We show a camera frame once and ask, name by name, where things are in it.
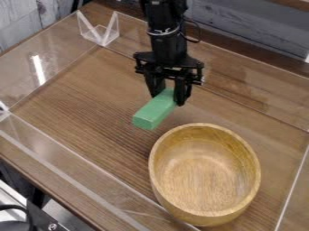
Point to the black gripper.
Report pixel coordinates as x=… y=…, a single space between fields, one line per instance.
x=169 y=62

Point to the green rectangular block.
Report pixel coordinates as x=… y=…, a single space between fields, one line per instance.
x=154 y=112

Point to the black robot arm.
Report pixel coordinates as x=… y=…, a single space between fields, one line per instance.
x=165 y=15

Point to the brown wooden bowl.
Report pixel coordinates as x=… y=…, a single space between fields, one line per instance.
x=205 y=173

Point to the clear acrylic corner bracket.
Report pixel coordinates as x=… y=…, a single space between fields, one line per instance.
x=99 y=34

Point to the black metal frame mount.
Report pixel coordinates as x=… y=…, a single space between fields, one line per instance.
x=22 y=214

